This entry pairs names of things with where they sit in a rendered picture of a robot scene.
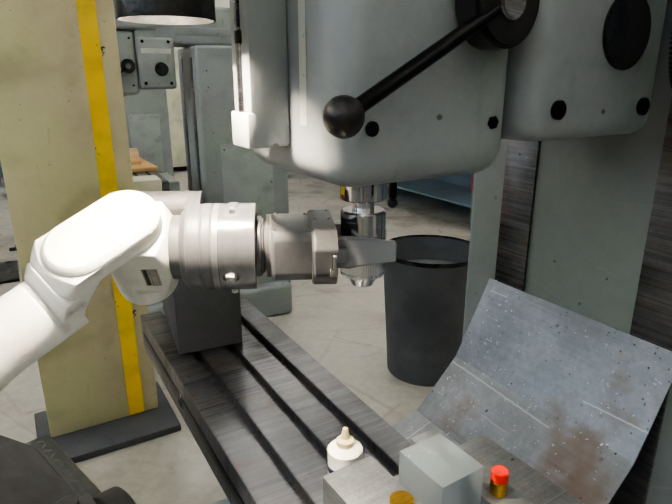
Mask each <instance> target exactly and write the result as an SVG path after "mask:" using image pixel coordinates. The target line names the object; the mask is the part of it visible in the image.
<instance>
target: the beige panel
mask: <svg viewBox="0 0 672 504"><path fill-rule="evenodd" d="M0 160H1V166H2V171H3V177H4V182H5V188H6V193H7V199H8V204H9V210H10V215H11V221H12V226H13V231H14V237H15V242H16V248H17V253H18V259H19V264H20V270H21V275H22V281H25V280H24V275H25V269H26V265H27V263H29V262H30V256H31V251H32V247H33V244H34V241H35V240H37V239H39V238H40V237H42V236H43V235H45V234H47V233H48V232H50V231H51V230H52V229H53V228H55V227H56V226H58V225H59V224H61V223H62V222H64V221H66V220H67V219H69V218H71V217H72V216H74V215H75V214H77V213H79V212H80V211H82V210H83V209H85V208H87V207H88V206H90V205H92V204H93V203H95V202H96V201H98V200H100V199H101V198H103V197H105V196H107V195H109V193H110V192H117V191H124V190H133V191H134V185H133V176H132V167H131V158H130V149H129V140H128V131H127V122H126V113H125V105H124V96H123V87H122V78H121V69H120V60H119V51H118V42H117V33H116V24H115V15H114V6H113V0H0ZM143 314H148V310H147V305H138V304H134V303H131V302H130V301H128V300H126V299H125V298H124V297H123V296H122V294H121V293H120V291H119V289H118V287H117V285H116V283H115V281H114V279H113V277H112V275H111V274H109V275H108V276H107V277H105V278H104V279H102V280H101V281H100V283H99V285H98V287H97V289H96V291H95V293H94V295H93V297H92V298H91V300H90V302H89V304H88V306H87V308H86V316H87V317H88V318H87V319H88V320H89V323H88V324H86V325H85V326H84V327H82V328H81V329H79V330H78V331H77V332H75V333H74V334H72V335H71V336H70V337H68V338H67V339H66V340H64V341H63V342H62V343H60V344H59V345H57V346H56V347H55V348H53V349H52V350H51V351H49V352H48V353H46V354H45V355H44V356H42V357H41V358H40V359H38V360H37V363H38V368H39V374H40V379H41V385H42V390H43V395H44V401H45V406H46V411H42V412H38V413H35V414H34V419H35V428H36V436H37V438H39V437H41V436H43V435H46V434H48V435H49V436H50V437H51V439H52V440H53V441H54V442H55V443H56V444H57V445H58V446H59V447H60V448H61V449H62V450H63V451H64V452H65V453H66V454H67V456H68V457H69V458H70V459H71V460H72V461H73V462H74V463H78V462H81V461H84V460H88V459H91V458H94V457H97V456H100V455H104V454H107V453H110V452H113V451H116V450H120V449H123V448H126V447H129V446H132V445H136V444H139V443H142V442H145V441H148V440H152V439H155V438H158V437H161V436H164V435H168V434H171V433H174V432H177V431H181V424H180V422H179V420H178V418H177V417H176V415H175V413H174V411H173V409H172V407H171V405H170V404H169V402H168V400H167V398H166V396H165V394H164V392H163V391H162V389H161V387H160V385H159V383H158V381H156V382H155V373H154V365H153V363H152V362H151V360H150V358H149V356H148V354H147V353H146V351H145V349H144V343H143V334H142V326H141V317H140V316H141V315H143Z"/></svg>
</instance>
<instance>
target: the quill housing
mask: <svg viewBox="0 0 672 504"><path fill-rule="evenodd" d="M455 3H456V0H286V12H287V52H288V92H289V132H290V143H289V145H287V146H285V147H270V148H257V149H253V151H254V152H255V154H256V155H257V156H258V157H259V158H260V159H261V160H263V161H264V162H267V163H269V164H271V165H275V166H278V167H281V168H284V169H287V170H291V171H294V172H297V173H300V174H303V175H307V176H310V177H313V178H316V179H319V180H323V181H326V182H329V183H332V184H335V185H339V186H345V187H358V186H367V185H376V184H385V183H394V182H402V181H411V180H420V179H429V178H437V177H446V176H455V175H464V174H472V173H476V172H479V171H482V170H484V169H486V168H487V167H488V166H490V165H491V164H492V163H493V162H494V160H495V159H496V157H497V155H498V152H499V148H500V140H501V129H502V117H503V106H504V95H505V84H506V72H507V61H508V50H509V49H496V50H480V49H477V48H475V47H473V46H472V45H470V44H469V43H468V42H467V41H465V42H463V43H462V44H461V45H459V46H458V47H456V48H455V49H454V50H452V51H451V52H449V53H448V54H446V55H445V56H444V57H442V58H441V59H439V60H438V61H437V62H435V63H434V64H432V65H431V66H430V67H428V68H427V69H425V70H424V71H423V72H421V73H420V74H418V75H417V76H416V77H414V78H413V79H411V80H410V81H409V82H407V83H406V84H404V85H403V86H401V87H400V88H399V89H397V90H396V91H394V92H393V93H392V94H390V95H389V96H387V97H386V98H385V99H383V100H382V101H380V102H379V103H378V104H376V105H375V106H373V107H372V108H371V109H369V110H368V111H366V112H365V121H364V125H363V127H362V129H361V130H360V132H359V133H357V134H356V135H355V136H353V137H351V138H347V139H340V138H336V137H334V136H332V135H331V134H330V133H329V132H328V131H327V130H326V128H325V127H324V124H323V120H322V114H323V109H324V107H325V105H326V104H327V102H328V101H329V100H330V99H332V98H333V97H335V96H338V95H349V96H352V97H354V98H356V97H358V96H359V95H361V94H362V93H363V92H365V91H366V90H368V89H369V88H371V87H372V86H374V85H375V84H376V83H378V82H379V81H381V80H382V79H384V78H385V77H386V76H388V75H389V74H391V73H392V72H394V71H395V70H397V69H398V68H399V67H401V66H402V65H404V64H405V63H407V62H408V61H409V60H411V59H412V58H414V57H415V56H417V55H418V54H419V53H421V52H422V51H424V50H425V49H427V48H428V47H430V46H431V45H432V44H434V43H435V42H437V41H438V40H440V39H441V38H442V37H444V36H445V35H447V34H448V33H450V32H451V31H452V30H454V29H455V28H457V27H458V22H457V18H456V9H455Z"/></svg>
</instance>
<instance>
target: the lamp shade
mask: <svg viewBox="0 0 672 504"><path fill-rule="evenodd" d="M113 2H114V11H115V19H116V20H118V21H123V22H130V23H140V24H157V25H200V24H211V23H215V22H216V12H215V0H113Z"/></svg>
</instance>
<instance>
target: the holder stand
mask: <svg viewBox="0 0 672 504"><path fill-rule="evenodd" d="M162 301H163V310H164V313H165V316H166V319H167V322H168V325H169V327H170V330H171V333H172V336H173V339H174V342H175V344H176V347H177V350H178V353H179V354H185V353H191V352H196V351H201V350H207V349H212V348H217V347H222V346H228V345H233V344H238V343H242V341H243V339H242V321H241V303H240V289H238V293H232V289H222V290H191V289H190V288H189V287H188V286H187V285H186V284H185V283H184V282H183V280H182V279H179V281H178V284H177V287H176V288H175V290H174V291H173V293H172V294H171V295H170V296H168V297H167V298H166V299H164V300H162Z"/></svg>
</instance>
